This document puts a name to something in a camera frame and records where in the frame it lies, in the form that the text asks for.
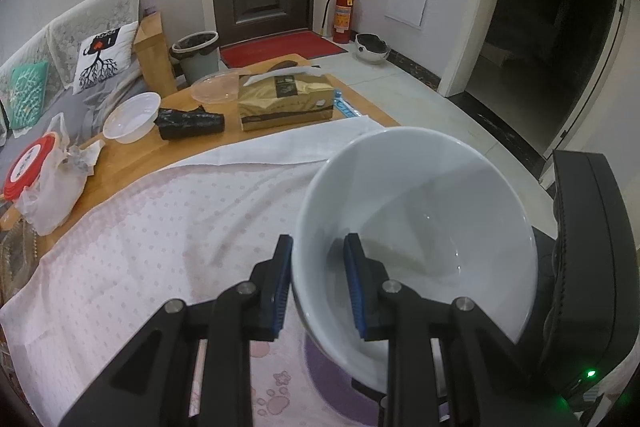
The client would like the white helmet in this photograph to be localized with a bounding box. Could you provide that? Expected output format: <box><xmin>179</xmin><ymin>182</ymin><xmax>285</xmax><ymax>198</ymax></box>
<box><xmin>355</xmin><ymin>33</ymin><xmax>392</xmax><ymax>64</ymax></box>

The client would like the white plastic bag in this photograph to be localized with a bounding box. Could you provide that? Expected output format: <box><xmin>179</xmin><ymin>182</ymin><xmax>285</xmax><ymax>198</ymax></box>
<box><xmin>15</xmin><ymin>114</ymin><xmax>106</xmax><ymax>236</ymax></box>

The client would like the red-lid container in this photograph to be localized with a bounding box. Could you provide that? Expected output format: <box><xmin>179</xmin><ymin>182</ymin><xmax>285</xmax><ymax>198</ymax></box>
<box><xmin>2</xmin><ymin>132</ymin><xmax>63</xmax><ymax>208</ymax></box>

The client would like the red doormat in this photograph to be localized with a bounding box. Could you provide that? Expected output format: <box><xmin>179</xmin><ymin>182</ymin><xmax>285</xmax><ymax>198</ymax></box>
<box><xmin>220</xmin><ymin>31</ymin><xmax>347</xmax><ymax>68</ymax></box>

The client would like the red fire extinguisher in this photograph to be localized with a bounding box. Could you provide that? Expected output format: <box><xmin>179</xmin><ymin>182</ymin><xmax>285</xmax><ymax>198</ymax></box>
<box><xmin>320</xmin><ymin>0</ymin><xmax>360</xmax><ymax>44</ymax></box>

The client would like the clear plastic lid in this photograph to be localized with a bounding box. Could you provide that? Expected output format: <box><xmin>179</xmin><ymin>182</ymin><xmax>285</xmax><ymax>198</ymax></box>
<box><xmin>191</xmin><ymin>71</ymin><xmax>241</xmax><ymax>104</ymax></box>

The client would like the black packet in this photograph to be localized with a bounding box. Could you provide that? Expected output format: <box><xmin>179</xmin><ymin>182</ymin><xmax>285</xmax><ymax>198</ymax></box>
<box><xmin>157</xmin><ymin>106</ymin><xmax>226</xmax><ymax>141</ymax></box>

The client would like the white pink-dotted tablecloth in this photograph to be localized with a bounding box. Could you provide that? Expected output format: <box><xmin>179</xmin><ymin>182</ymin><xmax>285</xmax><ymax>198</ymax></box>
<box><xmin>0</xmin><ymin>114</ymin><xmax>551</xmax><ymax>427</ymax></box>

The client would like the clear food tray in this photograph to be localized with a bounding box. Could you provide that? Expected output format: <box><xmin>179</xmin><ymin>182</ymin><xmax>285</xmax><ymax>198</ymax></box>
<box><xmin>0</xmin><ymin>222</ymin><xmax>41</xmax><ymax>303</ymax></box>

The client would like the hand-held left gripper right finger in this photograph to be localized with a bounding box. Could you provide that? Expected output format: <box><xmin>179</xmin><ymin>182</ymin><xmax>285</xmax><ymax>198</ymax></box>
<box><xmin>344</xmin><ymin>233</ymin><xmax>581</xmax><ymax>427</ymax></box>

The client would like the blue packet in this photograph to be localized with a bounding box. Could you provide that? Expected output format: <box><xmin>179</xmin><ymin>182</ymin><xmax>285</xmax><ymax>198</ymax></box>
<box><xmin>332</xmin><ymin>89</ymin><xmax>363</xmax><ymax>118</ymax></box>

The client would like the gold tissue box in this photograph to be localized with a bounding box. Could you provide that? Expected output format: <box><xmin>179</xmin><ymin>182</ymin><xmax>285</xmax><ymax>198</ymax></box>
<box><xmin>237</xmin><ymin>74</ymin><xmax>335</xmax><ymax>132</ymax></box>

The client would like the white wall panel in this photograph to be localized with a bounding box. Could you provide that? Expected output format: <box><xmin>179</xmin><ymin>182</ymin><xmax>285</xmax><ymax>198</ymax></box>
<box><xmin>385</xmin><ymin>0</ymin><xmax>430</xmax><ymax>28</ymax></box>

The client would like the white ceramic bowl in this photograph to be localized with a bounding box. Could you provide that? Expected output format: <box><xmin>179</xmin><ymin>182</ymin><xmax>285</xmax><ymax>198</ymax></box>
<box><xmin>290</xmin><ymin>126</ymin><xmax>540</xmax><ymax>395</ymax></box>

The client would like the white disposable bowl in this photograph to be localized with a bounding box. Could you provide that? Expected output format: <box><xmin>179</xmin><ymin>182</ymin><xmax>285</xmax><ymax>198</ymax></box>
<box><xmin>102</xmin><ymin>92</ymin><xmax>162</xmax><ymax>142</ymax></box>

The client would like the white tree-print pillow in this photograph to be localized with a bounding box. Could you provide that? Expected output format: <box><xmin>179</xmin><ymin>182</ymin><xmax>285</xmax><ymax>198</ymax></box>
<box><xmin>74</xmin><ymin>22</ymin><xmax>139</xmax><ymax>95</ymax></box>

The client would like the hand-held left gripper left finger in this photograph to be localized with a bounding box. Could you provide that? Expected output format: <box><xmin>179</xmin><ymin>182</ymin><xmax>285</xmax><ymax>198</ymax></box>
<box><xmin>60</xmin><ymin>234</ymin><xmax>294</xmax><ymax>427</ymax></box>

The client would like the teal pillow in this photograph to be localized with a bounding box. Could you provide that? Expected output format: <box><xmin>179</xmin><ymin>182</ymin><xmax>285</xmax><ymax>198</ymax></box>
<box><xmin>10</xmin><ymin>62</ymin><xmax>51</xmax><ymax>130</ymax></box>

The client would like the grey trash bin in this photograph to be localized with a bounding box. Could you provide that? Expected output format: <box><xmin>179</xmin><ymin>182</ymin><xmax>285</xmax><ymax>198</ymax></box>
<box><xmin>170</xmin><ymin>32</ymin><xmax>221</xmax><ymax>85</ymax></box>

